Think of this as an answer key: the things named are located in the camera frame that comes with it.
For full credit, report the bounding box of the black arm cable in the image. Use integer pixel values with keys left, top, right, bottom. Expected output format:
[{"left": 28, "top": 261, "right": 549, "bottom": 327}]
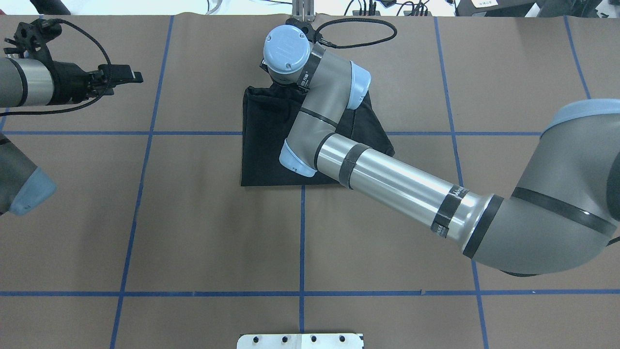
[
  {"left": 310, "top": 17, "right": 398, "bottom": 49},
  {"left": 0, "top": 18, "right": 114, "bottom": 116}
]

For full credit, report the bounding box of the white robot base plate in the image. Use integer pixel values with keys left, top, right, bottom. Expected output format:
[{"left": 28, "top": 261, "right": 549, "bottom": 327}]
[{"left": 236, "top": 333, "right": 365, "bottom": 349}]

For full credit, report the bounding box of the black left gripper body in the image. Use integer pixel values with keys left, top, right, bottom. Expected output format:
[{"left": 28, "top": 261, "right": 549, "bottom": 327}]
[{"left": 48, "top": 61, "right": 105, "bottom": 105}]

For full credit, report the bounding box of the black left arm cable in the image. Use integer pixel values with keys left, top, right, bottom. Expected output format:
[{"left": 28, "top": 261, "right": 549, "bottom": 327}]
[{"left": 0, "top": 18, "right": 114, "bottom": 116}]

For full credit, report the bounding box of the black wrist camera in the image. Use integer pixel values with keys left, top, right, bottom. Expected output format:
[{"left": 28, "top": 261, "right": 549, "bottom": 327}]
[
  {"left": 285, "top": 18, "right": 323, "bottom": 43},
  {"left": 3, "top": 18, "right": 62, "bottom": 63}
]

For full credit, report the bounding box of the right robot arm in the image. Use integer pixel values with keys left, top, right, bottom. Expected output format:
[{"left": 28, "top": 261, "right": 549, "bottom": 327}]
[{"left": 262, "top": 24, "right": 619, "bottom": 277}]

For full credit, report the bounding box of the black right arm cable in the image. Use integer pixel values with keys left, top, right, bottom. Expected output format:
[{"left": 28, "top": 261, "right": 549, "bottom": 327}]
[{"left": 310, "top": 17, "right": 398, "bottom": 49}]

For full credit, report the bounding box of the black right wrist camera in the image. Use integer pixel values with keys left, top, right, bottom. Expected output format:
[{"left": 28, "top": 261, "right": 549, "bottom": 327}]
[{"left": 285, "top": 18, "right": 323, "bottom": 43}]

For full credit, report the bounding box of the black graphic t-shirt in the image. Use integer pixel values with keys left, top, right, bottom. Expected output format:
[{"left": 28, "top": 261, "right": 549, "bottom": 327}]
[{"left": 240, "top": 83, "right": 396, "bottom": 187}]

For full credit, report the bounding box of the grey aluminium frame post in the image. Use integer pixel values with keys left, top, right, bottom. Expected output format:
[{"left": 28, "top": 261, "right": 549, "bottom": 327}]
[{"left": 291, "top": 0, "right": 316, "bottom": 22}]

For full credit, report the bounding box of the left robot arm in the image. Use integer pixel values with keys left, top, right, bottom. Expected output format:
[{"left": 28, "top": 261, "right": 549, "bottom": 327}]
[{"left": 1, "top": 58, "right": 144, "bottom": 216}]

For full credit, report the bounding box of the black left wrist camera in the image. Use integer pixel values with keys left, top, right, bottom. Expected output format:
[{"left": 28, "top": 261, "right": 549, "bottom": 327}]
[{"left": 3, "top": 18, "right": 62, "bottom": 63}]

